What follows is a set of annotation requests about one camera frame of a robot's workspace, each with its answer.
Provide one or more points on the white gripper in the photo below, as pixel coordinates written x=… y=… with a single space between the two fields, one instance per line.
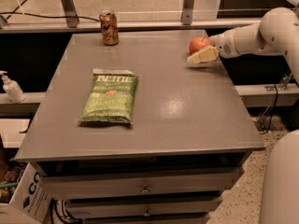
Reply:
x=222 y=46

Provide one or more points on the red apple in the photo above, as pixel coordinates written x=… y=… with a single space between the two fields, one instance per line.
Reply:
x=198 y=43

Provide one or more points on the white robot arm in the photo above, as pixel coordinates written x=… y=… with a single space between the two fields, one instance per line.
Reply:
x=276 y=34

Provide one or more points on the orange soda can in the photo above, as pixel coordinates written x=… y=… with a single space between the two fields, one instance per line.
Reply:
x=109 y=27

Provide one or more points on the green jalapeno chips bag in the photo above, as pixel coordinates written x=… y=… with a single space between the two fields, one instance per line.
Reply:
x=112 y=97

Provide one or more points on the grey drawer cabinet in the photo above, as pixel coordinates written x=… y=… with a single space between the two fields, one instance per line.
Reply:
x=190 y=136

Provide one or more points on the white pump bottle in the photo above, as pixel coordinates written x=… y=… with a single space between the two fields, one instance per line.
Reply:
x=12 y=88

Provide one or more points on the white cardboard box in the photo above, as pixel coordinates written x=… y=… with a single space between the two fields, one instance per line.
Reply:
x=29 y=203

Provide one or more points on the right metal window post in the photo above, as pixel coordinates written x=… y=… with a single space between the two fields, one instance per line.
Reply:
x=187 y=12

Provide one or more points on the metal window post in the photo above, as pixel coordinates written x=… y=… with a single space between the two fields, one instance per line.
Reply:
x=70 y=13
x=187 y=12

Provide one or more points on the left metal window post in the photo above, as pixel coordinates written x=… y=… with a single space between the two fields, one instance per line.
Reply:
x=70 y=13

